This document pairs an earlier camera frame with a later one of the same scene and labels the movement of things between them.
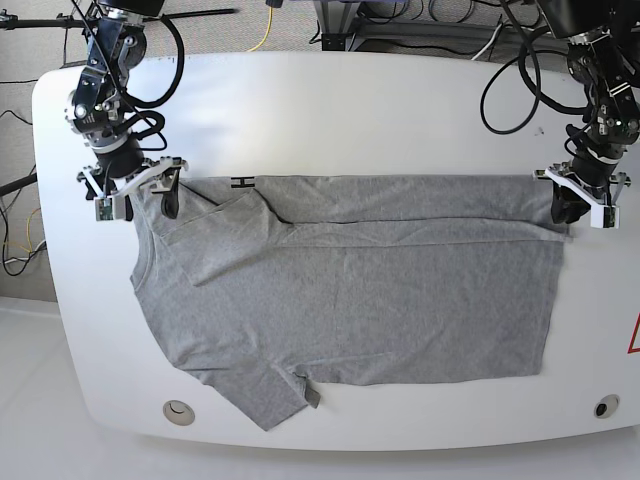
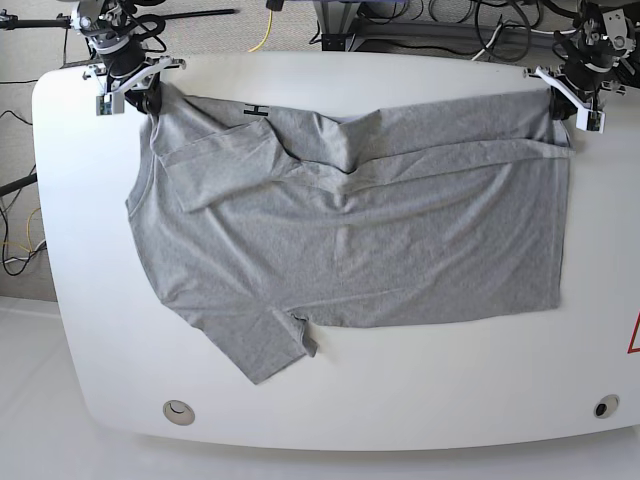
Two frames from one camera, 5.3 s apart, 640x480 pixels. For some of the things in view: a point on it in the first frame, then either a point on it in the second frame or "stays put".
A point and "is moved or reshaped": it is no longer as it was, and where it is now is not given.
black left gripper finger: (567, 205) to (560, 107)
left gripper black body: (593, 172) to (583, 77)
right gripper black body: (124, 162) to (124, 59)
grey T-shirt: (267, 288) is moved or reshaped
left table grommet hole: (178, 412) stays put
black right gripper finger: (170, 201) to (149, 99)
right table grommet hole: (606, 406) stays put
